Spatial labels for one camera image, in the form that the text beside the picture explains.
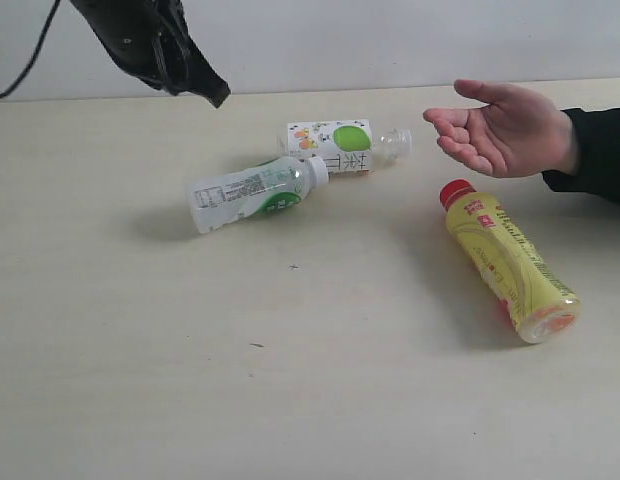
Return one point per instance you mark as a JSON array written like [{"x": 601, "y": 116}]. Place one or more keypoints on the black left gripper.
[{"x": 149, "y": 41}]

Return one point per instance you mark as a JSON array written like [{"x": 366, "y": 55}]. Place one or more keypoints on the white green labelled bottle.
[{"x": 281, "y": 183}]

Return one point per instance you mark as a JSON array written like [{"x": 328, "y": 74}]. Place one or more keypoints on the tea bottle with apple label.
[{"x": 346, "y": 146}]

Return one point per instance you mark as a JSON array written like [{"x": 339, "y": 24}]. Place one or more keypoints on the yellow bottle with red cap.
[{"x": 538, "y": 304}]

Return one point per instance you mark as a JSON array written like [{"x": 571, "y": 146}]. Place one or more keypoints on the person's open receiving hand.
[{"x": 516, "y": 133}]

